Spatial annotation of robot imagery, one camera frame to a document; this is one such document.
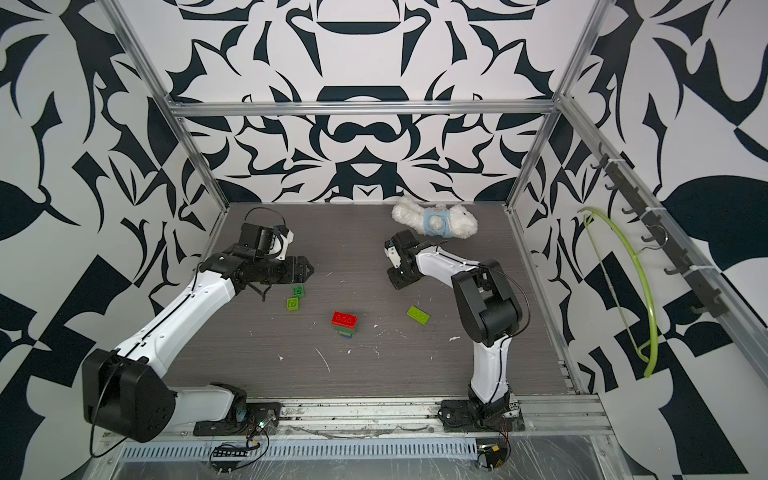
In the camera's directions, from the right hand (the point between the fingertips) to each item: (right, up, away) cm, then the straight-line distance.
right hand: (399, 273), depth 99 cm
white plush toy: (+13, +17, +2) cm, 22 cm away
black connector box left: (-45, -40, -26) cm, 65 cm away
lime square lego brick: (-33, -8, -7) cm, 34 cm away
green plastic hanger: (+46, -12, -41) cm, 63 cm away
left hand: (-28, +4, -15) cm, 32 cm away
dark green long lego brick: (-15, -14, -14) cm, 25 cm away
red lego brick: (-15, -10, -17) cm, 25 cm away
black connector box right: (+22, -40, -26) cm, 52 cm away
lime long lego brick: (+6, -12, -7) cm, 15 cm away
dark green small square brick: (-31, -5, -5) cm, 32 cm away
